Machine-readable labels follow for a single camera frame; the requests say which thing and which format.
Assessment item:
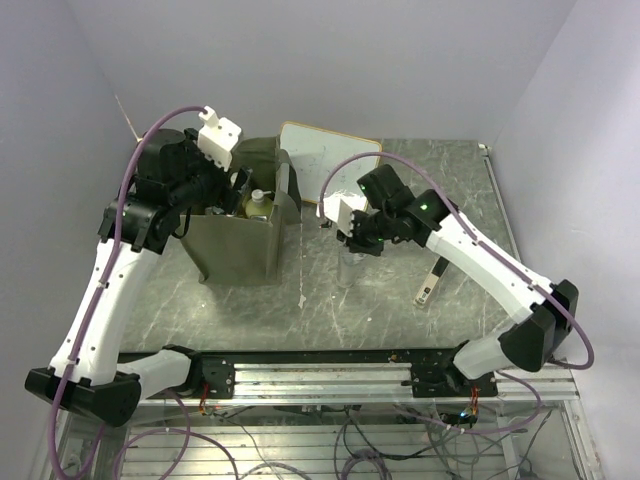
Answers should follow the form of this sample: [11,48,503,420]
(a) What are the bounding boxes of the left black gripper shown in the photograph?
[169,127,252,213]

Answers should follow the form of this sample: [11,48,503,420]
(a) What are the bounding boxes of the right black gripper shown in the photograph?
[336,207,396,257]

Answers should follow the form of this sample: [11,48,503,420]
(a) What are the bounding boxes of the yellow pump lotion bottle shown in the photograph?
[244,189,274,219]

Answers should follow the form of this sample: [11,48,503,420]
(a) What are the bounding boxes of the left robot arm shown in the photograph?
[25,126,250,427]

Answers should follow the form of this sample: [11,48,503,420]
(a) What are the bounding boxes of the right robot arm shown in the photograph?
[337,165,579,396]

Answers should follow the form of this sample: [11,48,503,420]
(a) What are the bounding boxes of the green canvas bag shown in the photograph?
[181,136,301,286]

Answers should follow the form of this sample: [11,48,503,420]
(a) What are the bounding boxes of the black beige slim tube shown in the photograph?
[413,257,449,308]

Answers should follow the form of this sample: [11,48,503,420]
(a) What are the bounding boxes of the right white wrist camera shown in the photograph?
[316,193,357,237]

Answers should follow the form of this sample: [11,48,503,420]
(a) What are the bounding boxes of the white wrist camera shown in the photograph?
[197,106,243,171]
[316,193,357,237]

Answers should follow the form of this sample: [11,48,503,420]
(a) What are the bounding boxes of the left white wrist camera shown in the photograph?
[197,106,243,171]

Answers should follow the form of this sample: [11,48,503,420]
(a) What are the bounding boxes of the small whiteboard wooden frame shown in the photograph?
[280,122,382,212]

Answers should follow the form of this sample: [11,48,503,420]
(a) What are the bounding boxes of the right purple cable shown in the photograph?
[318,151,596,435]

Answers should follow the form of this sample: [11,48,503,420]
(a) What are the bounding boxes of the purple cable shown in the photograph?
[318,151,596,435]
[49,104,241,480]

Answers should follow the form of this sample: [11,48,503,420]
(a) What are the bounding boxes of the aluminium rail frame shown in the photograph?
[25,348,602,479]

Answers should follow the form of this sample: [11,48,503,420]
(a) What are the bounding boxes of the loose cables under frame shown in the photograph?
[164,397,546,480]

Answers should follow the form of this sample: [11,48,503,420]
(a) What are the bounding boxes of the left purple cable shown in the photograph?
[49,104,241,480]

